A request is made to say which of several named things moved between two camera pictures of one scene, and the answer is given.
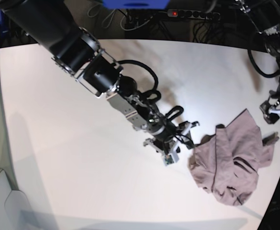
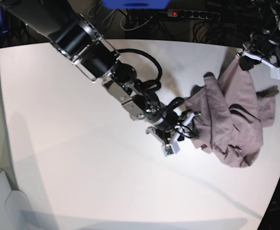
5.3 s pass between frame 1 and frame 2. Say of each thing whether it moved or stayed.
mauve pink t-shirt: moved
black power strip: stayed
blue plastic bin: stayed
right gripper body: moved
